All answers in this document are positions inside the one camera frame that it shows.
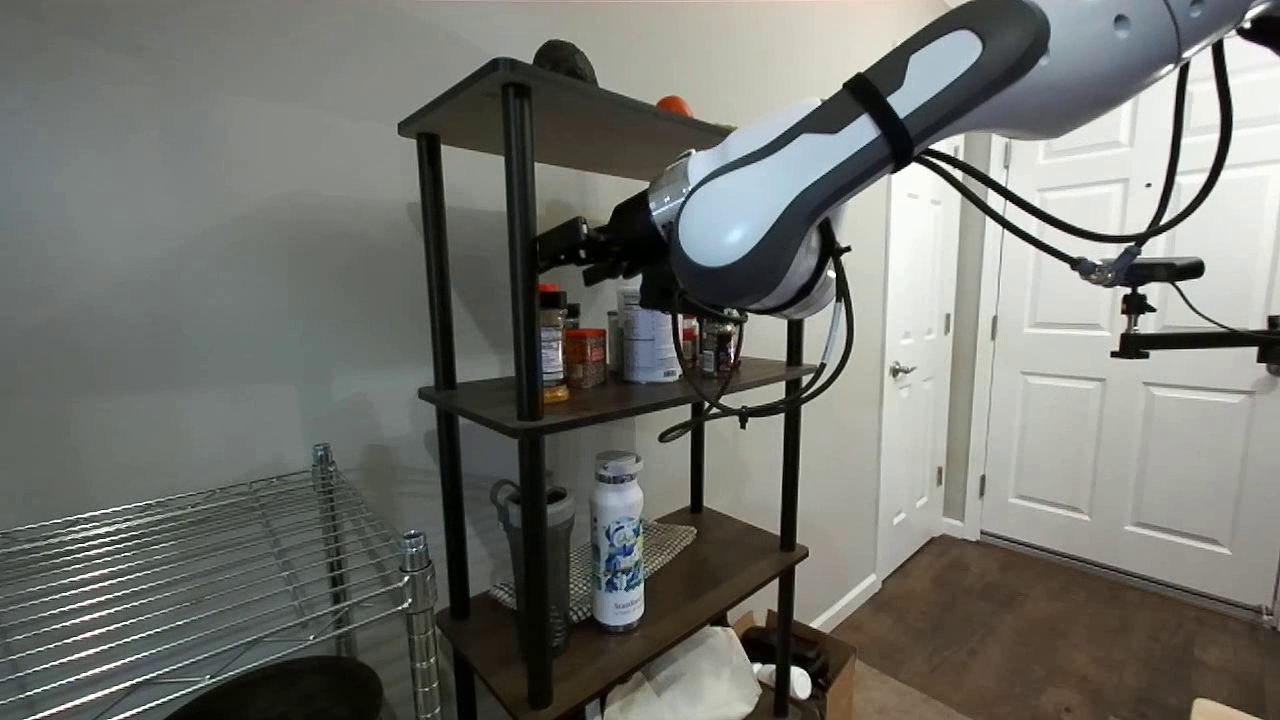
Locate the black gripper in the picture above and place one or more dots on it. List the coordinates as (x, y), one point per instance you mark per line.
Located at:
(629, 240)

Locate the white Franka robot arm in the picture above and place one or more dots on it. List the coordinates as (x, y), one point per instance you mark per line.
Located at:
(802, 200)

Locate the red-cap spice bottle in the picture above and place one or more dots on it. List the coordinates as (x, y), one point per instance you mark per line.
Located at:
(549, 289)

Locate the red spice bottle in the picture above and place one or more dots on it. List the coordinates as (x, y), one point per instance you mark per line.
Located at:
(689, 349)

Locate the black-cap spice bottle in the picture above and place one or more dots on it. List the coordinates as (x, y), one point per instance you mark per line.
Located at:
(720, 349)

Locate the white patterned water bottle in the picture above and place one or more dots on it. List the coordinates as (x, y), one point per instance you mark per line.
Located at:
(619, 546)

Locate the dark wood metal shelf unit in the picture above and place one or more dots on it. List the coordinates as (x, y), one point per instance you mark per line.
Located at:
(521, 266)

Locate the small orange jar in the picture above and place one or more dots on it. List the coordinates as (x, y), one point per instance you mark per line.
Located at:
(588, 356)

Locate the white cylindrical canister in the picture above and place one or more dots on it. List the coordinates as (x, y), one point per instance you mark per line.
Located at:
(650, 349)

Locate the orange ball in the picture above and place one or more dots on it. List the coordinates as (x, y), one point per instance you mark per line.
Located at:
(672, 106)

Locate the black rounded object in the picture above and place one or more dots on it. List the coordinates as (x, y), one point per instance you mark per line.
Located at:
(566, 63)

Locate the dark grey tumbler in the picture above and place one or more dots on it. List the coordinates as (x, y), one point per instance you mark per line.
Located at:
(562, 560)

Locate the narrow white door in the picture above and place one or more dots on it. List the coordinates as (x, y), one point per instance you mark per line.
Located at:
(920, 400)

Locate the white bag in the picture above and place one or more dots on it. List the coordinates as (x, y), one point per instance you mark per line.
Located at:
(683, 682)

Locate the black round bowl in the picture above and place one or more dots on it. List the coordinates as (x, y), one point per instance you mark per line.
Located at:
(280, 691)

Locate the brown cardboard box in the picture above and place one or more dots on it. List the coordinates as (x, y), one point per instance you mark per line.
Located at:
(893, 695)

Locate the white panel door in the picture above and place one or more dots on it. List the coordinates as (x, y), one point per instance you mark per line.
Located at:
(1134, 443)

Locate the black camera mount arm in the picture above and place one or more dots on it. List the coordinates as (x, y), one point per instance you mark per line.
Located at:
(1163, 270)

